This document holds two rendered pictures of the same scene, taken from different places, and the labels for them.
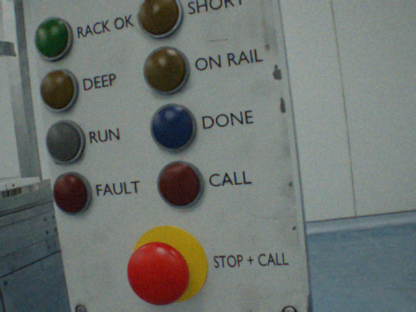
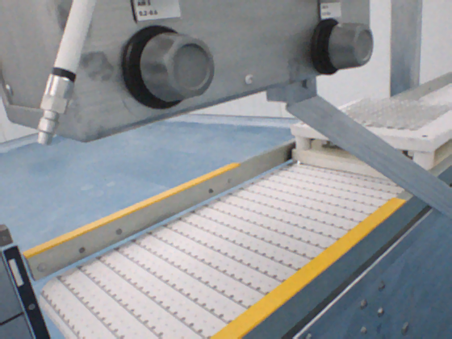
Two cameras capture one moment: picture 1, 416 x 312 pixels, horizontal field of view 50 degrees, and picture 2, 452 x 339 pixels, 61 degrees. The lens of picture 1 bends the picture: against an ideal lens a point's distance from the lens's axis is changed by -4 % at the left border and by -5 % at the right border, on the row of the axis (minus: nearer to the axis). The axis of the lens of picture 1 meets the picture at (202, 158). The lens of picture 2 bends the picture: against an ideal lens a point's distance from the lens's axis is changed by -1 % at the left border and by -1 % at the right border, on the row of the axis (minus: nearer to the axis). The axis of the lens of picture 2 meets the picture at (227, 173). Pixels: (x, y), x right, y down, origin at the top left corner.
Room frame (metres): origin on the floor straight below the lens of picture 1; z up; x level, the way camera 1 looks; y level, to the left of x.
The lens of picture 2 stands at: (0.52, 0.52, 1.08)
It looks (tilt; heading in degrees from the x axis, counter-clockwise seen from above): 20 degrees down; 32
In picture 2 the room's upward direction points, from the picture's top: 8 degrees counter-clockwise
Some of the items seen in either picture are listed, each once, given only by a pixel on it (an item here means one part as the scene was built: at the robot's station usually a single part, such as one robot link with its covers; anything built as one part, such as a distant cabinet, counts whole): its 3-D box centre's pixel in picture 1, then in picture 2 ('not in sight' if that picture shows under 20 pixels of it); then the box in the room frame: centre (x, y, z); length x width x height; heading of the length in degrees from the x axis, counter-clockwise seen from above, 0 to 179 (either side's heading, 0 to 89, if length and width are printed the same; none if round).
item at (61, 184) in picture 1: (70, 193); not in sight; (0.31, 0.09, 0.94); 0.03 x 0.01 x 0.03; 73
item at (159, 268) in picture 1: (165, 267); not in sight; (0.29, 0.03, 0.89); 0.04 x 0.04 x 0.04; 73
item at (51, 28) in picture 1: (51, 38); not in sight; (0.31, 0.09, 1.05); 0.03 x 0.01 x 0.03; 73
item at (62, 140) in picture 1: (63, 141); not in sight; (0.31, 0.09, 0.98); 0.03 x 0.01 x 0.03; 73
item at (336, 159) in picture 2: not in sight; (387, 145); (1.24, 0.63, 0.85); 0.24 x 0.24 x 0.02; 73
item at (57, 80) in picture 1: (57, 89); not in sight; (0.31, 0.09, 1.01); 0.03 x 0.01 x 0.03; 73
